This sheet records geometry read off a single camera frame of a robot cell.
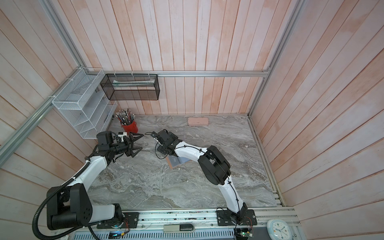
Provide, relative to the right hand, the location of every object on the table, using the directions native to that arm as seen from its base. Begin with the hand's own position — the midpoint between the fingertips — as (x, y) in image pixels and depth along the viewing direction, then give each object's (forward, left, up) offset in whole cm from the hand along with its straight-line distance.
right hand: (166, 139), depth 97 cm
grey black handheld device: (-48, -10, -9) cm, 50 cm away
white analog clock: (-47, -58, -5) cm, 75 cm away
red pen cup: (+10, +26, 0) cm, 27 cm away
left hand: (-10, +10, +11) cm, 18 cm away
